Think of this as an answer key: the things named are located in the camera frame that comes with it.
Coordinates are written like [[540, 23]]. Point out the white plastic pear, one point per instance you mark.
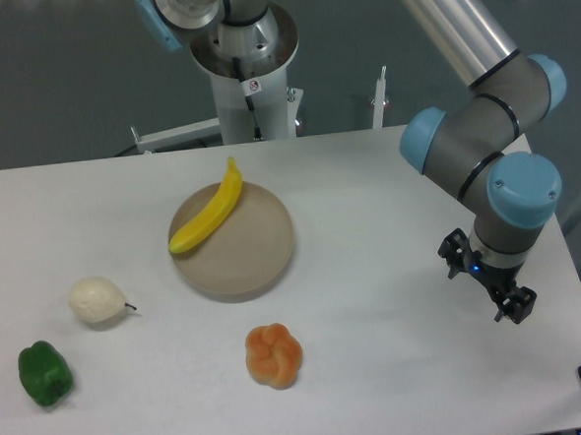
[[99, 303]]

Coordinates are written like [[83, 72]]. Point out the orange knotted bread roll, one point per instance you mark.
[[273, 356]]

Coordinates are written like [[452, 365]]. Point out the beige round plate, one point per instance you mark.
[[247, 254]]

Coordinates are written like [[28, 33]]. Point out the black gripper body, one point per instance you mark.
[[495, 271]]

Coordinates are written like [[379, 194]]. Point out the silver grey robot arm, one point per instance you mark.
[[511, 195]]

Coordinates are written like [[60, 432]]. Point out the green bell pepper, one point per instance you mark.
[[44, 373]]

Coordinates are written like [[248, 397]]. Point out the white metal bracket right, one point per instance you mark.
[[380, 100]]

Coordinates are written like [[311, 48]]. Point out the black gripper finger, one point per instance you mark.
[[516, 305], [455, 250]]

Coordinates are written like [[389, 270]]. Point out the white metal bracket left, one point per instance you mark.
[[177, 139]]

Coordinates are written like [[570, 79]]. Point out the white metal bracket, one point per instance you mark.
[[177, 139], [380, 100]]

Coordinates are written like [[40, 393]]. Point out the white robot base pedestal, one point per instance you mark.
[[247, 68]]

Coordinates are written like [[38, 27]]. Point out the yellow plastic banana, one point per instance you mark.
[[216, 211]]

